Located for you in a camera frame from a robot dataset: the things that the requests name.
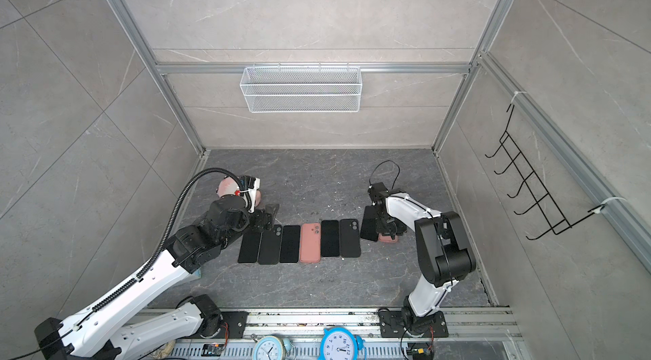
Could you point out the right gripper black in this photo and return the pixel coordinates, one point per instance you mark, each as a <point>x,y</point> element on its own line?
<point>398,231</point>

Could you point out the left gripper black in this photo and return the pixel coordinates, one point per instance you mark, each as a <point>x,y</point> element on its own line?
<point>262,224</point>

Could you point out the pink phone case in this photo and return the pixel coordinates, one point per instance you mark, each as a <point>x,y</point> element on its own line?
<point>388,239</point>

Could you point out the black phone case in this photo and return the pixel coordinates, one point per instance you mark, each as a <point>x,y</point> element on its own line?
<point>270,245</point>
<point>349,238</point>

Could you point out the red phone case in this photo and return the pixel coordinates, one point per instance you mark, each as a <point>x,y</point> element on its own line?
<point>309,251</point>

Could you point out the dark phone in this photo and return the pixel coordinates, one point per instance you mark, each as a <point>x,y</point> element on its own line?
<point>368,229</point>

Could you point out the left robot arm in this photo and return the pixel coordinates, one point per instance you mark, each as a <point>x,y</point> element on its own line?
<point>104,329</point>

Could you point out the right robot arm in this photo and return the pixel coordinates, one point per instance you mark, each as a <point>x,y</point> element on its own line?
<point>444,253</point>

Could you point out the pink plush toy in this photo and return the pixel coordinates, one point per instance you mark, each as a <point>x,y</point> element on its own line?
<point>228,186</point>

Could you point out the blue alarm clock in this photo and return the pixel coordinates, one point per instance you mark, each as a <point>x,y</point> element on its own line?
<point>339,343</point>

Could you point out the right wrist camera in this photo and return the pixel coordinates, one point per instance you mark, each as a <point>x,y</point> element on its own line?
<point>378,193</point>

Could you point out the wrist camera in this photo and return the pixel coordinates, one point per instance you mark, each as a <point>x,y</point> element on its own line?
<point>249,190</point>
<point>378,193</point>

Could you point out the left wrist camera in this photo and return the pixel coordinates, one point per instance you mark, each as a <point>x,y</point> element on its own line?
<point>249,190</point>

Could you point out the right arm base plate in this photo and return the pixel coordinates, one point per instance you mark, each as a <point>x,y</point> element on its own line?
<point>394,324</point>

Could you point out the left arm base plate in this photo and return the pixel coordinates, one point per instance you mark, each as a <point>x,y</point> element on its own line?
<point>232,325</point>

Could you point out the white wire basket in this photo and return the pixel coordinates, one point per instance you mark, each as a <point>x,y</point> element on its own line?
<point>302,89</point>

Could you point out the black wall hook rack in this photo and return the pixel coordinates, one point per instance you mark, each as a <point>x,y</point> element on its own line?
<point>533,184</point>

